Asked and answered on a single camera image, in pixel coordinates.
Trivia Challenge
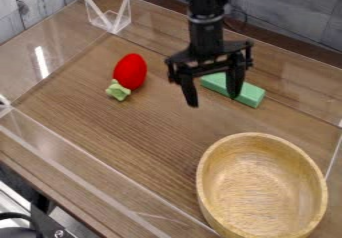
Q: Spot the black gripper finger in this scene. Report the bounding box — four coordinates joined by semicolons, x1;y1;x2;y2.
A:
177;67;198;108
226;52;246;99

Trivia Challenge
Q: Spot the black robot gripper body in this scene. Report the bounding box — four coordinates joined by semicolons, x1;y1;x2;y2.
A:
166;15;254;77

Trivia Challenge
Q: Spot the green rectangular block stick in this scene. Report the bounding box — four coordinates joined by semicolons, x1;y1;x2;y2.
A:
201;73;266;108

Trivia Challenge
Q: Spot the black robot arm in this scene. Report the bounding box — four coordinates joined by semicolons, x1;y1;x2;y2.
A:
165;0;254;107

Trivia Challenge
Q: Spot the wooden brown bowl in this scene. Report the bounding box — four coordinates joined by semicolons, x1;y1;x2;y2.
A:
197;132;329;238

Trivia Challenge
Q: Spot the red toy strawberry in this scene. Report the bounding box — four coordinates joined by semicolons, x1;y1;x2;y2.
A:
106;53;147;101

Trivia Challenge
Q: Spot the black clamp under table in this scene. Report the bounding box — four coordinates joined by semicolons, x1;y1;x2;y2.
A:
0;204;69;238

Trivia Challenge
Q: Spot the clear acrylic tray enclosure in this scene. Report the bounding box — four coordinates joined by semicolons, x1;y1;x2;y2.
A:
0;0;342;238

